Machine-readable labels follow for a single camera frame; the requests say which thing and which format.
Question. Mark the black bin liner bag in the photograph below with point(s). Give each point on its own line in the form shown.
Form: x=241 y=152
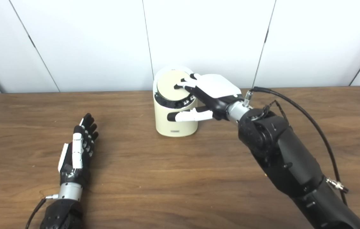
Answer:
x=173 y=103

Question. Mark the round cream bin lid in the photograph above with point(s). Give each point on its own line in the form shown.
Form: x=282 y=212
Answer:
x=167 y=82

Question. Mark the cream-colored trash bin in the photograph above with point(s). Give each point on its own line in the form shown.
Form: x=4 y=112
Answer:
x=164 y=125

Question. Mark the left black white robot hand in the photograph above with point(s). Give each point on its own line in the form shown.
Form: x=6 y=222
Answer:
x=77 y=154

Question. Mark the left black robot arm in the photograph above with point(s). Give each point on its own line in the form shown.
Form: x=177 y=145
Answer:
x=60 y=214

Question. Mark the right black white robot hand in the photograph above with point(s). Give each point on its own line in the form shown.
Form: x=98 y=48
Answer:
x=215 y=87

